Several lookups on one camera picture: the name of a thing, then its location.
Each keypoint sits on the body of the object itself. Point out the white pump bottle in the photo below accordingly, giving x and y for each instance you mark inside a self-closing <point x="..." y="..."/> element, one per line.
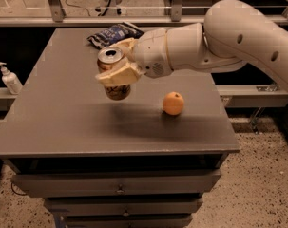
<point x="10" y="80"/>

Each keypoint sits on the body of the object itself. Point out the grey drawer cabinet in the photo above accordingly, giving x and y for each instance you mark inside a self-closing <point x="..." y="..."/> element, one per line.
<point x="63" y="123"/>

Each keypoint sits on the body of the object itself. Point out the metal railing frame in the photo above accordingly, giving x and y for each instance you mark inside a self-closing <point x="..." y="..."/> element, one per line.
<point x="97" y="13"/>

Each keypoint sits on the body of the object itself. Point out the middle grey drawer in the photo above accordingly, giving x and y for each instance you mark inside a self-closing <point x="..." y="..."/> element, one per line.
<point x="124" y="206"/>

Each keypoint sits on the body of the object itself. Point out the bottom grey drawer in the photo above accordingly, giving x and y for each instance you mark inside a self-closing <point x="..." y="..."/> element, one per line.
<point x="141" y="221"/>

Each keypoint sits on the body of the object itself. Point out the blue chip bag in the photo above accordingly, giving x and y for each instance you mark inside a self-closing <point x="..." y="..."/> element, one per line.
<point x="114" y="34"/>

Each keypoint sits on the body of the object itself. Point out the orange fruit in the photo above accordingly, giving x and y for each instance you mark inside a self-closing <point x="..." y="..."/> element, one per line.
<point x="173" y="103"/>

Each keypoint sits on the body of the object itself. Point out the top grey drawer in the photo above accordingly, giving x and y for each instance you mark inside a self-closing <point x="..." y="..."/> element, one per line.
<point x="117" y="184"/>

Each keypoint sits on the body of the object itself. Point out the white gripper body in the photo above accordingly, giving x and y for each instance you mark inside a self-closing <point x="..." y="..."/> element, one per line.
<point x="150" y="52"/>

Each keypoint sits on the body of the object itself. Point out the grey drawer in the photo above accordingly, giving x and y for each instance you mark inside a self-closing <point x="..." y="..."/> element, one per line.
<point x="124" y="206"/>
<point x="141" y="221"/>
<point x="117" y="184"/>

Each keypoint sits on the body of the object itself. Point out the orange soda can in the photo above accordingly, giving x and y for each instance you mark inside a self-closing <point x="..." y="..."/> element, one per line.
<point x="109" y="61"/>

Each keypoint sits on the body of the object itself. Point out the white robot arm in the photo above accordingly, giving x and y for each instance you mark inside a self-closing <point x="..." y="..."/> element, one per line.
<point x="233" y="34"/>

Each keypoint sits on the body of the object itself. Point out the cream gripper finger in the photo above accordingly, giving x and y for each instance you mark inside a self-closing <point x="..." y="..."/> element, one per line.
<point x="126" y="46"/>
<point x="121" y="73"/>

